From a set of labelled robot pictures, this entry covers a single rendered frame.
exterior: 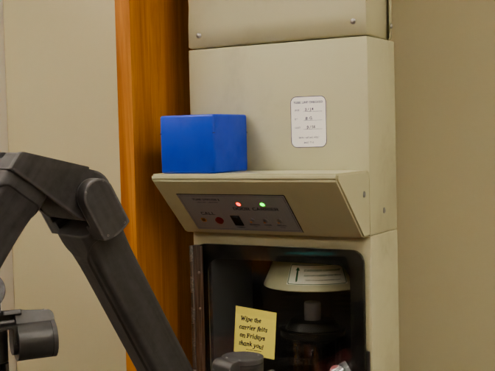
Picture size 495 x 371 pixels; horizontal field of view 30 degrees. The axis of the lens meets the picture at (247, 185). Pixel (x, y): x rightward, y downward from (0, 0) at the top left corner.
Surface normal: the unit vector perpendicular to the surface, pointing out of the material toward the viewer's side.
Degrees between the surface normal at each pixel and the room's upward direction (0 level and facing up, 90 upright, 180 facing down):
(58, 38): 90
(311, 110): 90
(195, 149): 90
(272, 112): 90
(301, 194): 135
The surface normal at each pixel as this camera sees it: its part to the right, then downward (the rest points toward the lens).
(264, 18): -0.51, 0.06
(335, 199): -0.34, 0.75
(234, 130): 0.86, 0.00
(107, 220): 0.69, 0.04
